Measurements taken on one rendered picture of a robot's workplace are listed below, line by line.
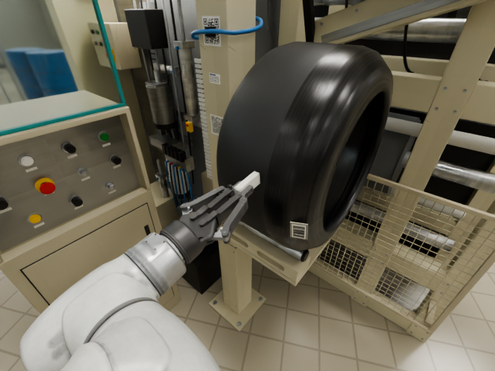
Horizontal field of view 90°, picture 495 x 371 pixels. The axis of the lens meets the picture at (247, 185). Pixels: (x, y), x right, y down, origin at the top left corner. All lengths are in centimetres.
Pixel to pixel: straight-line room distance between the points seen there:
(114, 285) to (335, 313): 159
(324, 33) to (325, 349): 156
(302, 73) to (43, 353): 61
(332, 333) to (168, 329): 152
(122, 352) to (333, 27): 104
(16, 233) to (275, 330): 134
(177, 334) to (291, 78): 51
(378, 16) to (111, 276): 98
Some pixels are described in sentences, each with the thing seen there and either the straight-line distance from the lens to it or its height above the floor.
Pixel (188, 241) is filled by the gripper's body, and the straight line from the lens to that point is 43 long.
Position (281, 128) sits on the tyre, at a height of 135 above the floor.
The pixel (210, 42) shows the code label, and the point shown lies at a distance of 87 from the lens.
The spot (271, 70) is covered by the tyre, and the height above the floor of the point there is 144.
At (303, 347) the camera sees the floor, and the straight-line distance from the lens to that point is 170.
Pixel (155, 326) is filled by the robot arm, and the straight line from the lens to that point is 32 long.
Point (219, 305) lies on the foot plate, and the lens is 178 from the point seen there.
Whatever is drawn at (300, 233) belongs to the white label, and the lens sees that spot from 61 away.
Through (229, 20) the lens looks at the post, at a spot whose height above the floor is 154.
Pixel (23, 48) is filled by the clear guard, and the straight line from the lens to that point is 97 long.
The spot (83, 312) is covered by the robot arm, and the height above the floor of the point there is 126.
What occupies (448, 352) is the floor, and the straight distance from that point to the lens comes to 200.
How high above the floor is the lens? 155
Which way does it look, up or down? 34 degrees down
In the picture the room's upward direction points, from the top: straight up
